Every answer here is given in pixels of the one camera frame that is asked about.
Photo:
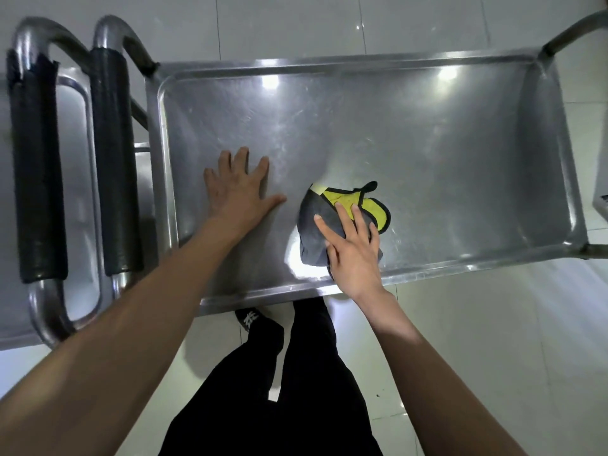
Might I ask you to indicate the stainless steel trolley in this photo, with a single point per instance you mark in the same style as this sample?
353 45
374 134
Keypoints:
38 185
116 161

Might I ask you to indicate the person's left hand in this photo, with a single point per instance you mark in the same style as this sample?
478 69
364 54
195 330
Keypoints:
235 194

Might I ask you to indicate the black trousers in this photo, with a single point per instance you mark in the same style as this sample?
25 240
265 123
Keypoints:
309 398

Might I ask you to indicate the grey and yellow cleaning cloth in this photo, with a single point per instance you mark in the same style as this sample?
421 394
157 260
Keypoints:
311 242

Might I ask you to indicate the person's left forearm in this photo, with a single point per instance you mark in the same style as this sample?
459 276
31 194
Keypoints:
119 341

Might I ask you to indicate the person's right forearm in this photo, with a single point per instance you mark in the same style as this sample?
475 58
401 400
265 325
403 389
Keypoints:
427 384

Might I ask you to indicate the dark blue sneaker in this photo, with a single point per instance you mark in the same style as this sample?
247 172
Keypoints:
249 320

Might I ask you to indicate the person's right hand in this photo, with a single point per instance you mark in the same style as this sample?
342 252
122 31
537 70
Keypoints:
356 261

